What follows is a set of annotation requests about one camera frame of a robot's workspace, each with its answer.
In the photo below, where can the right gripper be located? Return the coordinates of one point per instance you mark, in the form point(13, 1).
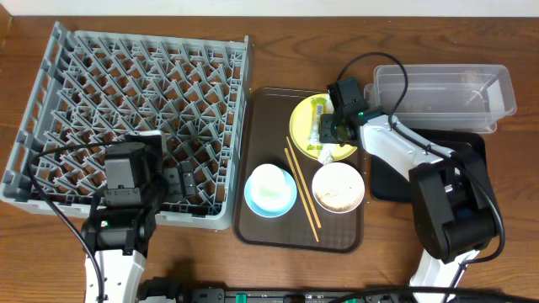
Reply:
point(325, 120)

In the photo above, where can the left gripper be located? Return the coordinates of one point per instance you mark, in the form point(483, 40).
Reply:
point(176, 192)

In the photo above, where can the green snack wrapper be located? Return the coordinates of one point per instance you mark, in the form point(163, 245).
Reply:
point(318, 108)

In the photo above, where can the white bowl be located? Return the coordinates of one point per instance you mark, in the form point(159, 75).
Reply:
point(338, 187)

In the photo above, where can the white tissue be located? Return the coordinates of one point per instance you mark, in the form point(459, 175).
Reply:
point(326, 153)

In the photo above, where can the white plastic cup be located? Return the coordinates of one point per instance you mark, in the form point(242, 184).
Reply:
point(268, 187)

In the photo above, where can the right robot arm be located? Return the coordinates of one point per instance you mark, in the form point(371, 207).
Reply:
point(456, 216)

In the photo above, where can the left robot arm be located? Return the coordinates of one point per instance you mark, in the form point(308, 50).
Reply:
point(122, 218)

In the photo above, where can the black waste tray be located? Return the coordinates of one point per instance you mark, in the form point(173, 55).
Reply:
point(389, 185)

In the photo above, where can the clear plastic waste bin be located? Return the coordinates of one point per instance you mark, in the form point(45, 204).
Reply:
point(456, 97)

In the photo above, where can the grey plastic dishwasher rack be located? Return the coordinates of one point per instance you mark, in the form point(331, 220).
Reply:
point(94, 87)

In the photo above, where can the yellow round plate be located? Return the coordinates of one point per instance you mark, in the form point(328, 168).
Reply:
point(301, 123)

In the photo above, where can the wooden chopstick right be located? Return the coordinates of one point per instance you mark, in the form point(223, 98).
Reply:
point(304, 183)

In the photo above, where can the wooden chopstick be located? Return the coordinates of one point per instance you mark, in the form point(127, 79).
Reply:
point(304, 183)
point(302, 196)

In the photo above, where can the wooden chopstick left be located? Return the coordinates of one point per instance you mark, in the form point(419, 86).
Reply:
point(302, 196)

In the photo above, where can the brown plastic serving tray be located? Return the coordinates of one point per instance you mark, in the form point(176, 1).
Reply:
point(266, 135)

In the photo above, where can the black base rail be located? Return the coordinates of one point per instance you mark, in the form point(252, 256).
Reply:
point(167, 290)

